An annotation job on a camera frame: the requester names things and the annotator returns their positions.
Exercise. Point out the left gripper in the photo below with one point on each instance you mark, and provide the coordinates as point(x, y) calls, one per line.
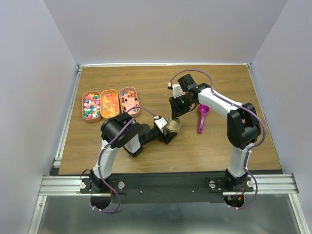
point(166, 139)

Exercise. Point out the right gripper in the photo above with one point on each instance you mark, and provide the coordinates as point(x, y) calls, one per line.
point(176, 110)

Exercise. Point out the clear plastic cup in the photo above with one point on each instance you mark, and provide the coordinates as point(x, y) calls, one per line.
point(172, 133)

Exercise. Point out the white round lid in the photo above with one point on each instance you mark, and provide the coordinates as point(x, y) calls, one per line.
point(174, 125)

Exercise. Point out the magenta plastic scoop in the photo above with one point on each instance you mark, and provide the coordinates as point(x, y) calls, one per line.
point(203, 109)

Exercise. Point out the pink tray of lollipops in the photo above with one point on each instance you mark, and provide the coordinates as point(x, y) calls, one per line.
point(127, 99)

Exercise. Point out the orange tray of star candies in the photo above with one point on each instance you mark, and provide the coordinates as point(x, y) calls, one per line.
point(109, 104)

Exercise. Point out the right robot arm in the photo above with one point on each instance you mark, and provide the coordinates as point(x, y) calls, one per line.
point(243, 124)

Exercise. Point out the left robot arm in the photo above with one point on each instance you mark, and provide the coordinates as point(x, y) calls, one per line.
point(125, 132)

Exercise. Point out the pink tray of wrapped candies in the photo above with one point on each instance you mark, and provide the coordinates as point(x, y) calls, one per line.
point(90, 111)

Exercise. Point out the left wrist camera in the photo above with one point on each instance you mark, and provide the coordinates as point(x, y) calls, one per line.
point(160, 122)

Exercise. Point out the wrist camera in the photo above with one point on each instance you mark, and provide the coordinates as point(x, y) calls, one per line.
point(160, 122)
point(176, 89)

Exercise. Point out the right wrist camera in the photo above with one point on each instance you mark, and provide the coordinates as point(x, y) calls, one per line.
point(176, 89)

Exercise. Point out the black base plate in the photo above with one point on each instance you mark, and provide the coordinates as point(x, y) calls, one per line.
point(167, 188)

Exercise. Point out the aluminium frame rail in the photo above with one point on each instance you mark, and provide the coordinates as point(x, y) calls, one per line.
point(169, 203)

